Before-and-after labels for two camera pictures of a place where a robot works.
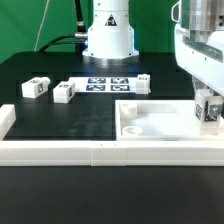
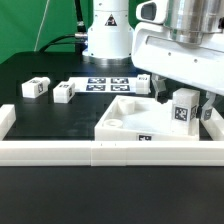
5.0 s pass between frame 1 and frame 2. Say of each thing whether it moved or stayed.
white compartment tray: moved
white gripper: moved
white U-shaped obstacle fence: stayed
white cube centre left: stayed
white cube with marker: moved
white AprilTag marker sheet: stayed
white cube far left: stayed
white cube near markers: stayed
